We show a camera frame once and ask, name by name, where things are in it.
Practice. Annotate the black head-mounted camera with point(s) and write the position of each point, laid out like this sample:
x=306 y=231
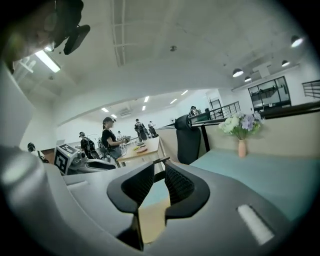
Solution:
x=75 y=32

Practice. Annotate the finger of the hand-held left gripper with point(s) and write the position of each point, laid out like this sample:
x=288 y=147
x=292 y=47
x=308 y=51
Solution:
x=100 y=166

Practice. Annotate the person's face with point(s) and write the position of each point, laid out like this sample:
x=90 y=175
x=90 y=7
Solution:
x=27 y=37

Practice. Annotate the pink vase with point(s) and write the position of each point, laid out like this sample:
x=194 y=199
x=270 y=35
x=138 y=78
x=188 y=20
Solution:
x=242 y=148

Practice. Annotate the black metal railing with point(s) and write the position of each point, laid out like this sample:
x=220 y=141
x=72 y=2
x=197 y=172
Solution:
x=225 y=111

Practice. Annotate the round plate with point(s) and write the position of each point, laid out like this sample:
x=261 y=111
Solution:
x=142 y=150

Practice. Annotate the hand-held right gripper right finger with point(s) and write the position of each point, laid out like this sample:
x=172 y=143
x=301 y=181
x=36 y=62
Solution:
x=212 y=212

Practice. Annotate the black framed window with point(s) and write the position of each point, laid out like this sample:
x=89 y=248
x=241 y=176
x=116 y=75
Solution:
x=268 y=92

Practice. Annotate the wooden table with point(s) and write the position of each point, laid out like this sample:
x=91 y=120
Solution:
x=147 y=147

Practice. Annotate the white and purple flowers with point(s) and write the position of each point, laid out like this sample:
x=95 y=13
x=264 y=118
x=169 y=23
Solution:
x=240 y=123

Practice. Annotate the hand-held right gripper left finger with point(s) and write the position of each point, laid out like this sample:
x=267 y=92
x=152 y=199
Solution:
x=100 y=200

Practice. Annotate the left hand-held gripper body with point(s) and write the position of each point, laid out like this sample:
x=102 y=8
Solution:
x=63 y=160

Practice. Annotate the long fluorescent ceiling lamp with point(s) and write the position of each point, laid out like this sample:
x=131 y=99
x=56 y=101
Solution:
x=47 y=61

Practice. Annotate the beige partition panel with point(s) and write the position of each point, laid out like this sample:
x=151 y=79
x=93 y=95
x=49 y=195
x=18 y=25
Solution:
x=280 y=135

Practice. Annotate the black office chair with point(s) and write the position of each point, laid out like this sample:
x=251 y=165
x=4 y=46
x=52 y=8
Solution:
x=187 y=142

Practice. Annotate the tan book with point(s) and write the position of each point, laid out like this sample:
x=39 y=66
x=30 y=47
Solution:
x=152 y=222

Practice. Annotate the group of ceiling light panels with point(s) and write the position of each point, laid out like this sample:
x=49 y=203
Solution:
x=146 y=99

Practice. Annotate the black pendant lamp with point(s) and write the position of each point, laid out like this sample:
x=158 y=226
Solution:
x=285 y=63
x=296 y=41
x=237 y=72
x=247 y=79

